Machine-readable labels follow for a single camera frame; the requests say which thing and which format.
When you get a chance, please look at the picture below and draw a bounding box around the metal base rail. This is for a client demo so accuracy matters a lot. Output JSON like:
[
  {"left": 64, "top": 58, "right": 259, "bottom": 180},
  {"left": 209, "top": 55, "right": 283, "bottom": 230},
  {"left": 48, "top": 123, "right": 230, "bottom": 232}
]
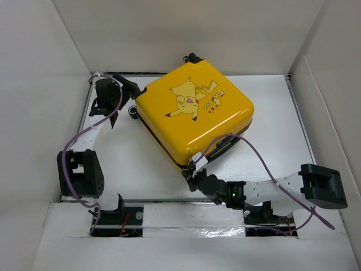
[{"left": 59, "top": 197, "right": 300, "bottom": 238}]

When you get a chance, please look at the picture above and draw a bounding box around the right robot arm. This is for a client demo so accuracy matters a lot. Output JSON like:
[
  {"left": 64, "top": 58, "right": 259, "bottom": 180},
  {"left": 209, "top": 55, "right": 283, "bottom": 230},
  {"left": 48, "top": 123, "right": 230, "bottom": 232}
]
[{"left": 182, "top": 164, "right": 348, "bottom": 222}]

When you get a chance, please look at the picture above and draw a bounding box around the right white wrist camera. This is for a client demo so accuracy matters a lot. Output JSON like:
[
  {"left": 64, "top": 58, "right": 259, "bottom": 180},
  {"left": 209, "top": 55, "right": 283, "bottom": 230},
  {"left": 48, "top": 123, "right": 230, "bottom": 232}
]
[{"left": 190, "top": 152, "right": 208, "bottom": 172}]

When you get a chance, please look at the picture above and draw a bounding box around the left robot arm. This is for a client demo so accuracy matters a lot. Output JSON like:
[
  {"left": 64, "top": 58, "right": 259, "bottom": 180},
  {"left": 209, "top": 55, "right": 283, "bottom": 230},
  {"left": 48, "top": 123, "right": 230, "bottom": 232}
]
[{"left": 57, "top": 73, "right": 142, "bottom": 217}]

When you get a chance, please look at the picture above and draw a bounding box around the yellow Pikachu suitcase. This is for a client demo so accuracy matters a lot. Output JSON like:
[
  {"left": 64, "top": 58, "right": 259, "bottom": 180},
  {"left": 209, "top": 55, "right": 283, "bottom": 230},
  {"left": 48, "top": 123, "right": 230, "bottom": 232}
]
[{"left": 128, "top": 53, "right": 254, "bottom": 169}]

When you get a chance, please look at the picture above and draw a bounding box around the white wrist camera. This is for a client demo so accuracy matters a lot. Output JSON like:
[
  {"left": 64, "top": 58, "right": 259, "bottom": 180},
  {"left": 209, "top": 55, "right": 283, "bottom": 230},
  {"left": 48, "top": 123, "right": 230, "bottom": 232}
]
[
  {"left": 190, "top": 152, "right": 208, "bottom": 172},
  {"left": 88, "top": 72, "right": 103, "bottom": 85}
]

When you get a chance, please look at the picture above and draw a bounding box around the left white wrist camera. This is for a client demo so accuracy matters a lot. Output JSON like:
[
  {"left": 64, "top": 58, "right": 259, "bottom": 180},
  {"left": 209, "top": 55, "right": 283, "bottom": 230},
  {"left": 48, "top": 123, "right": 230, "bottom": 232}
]
[{"left": 88, "top": 72, "right": 103, "bottom": 85}]

